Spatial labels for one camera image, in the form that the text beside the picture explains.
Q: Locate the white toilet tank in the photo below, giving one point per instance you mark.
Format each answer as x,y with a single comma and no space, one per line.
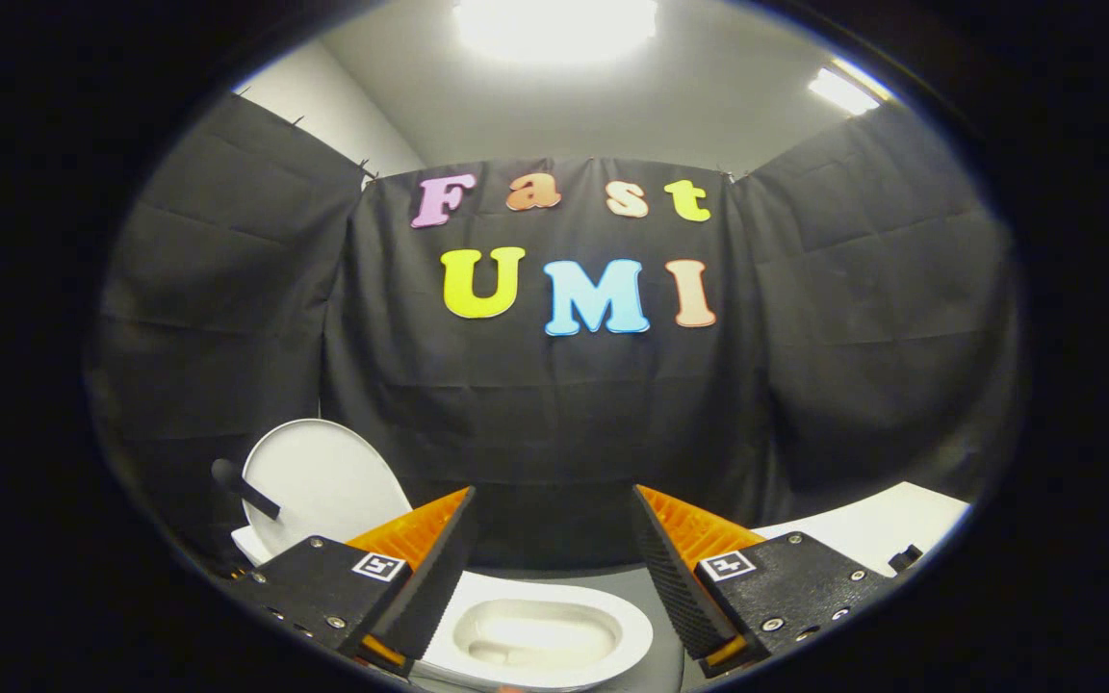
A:
248,547

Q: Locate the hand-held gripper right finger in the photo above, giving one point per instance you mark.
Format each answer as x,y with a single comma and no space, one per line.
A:
680,587

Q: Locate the small ceiling light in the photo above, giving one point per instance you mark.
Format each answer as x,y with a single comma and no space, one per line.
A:
845,90

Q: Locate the grey drawer cabinet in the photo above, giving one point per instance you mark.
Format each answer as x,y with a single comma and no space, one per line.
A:
882,525

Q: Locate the white toilet lid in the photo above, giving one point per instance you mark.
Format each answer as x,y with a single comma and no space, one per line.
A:
333,481

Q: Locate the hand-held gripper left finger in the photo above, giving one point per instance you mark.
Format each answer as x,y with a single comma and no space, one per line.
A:
434,577

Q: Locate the large ceiling light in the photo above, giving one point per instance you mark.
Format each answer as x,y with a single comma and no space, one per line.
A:
554,27

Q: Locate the black holder on cabinet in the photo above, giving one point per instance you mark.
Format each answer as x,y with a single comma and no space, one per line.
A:
905,558

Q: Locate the black backdrop cloth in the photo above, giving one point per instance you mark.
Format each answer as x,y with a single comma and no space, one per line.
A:
554,423

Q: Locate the white toilet bowl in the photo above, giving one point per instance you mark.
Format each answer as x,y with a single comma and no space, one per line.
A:
631,635

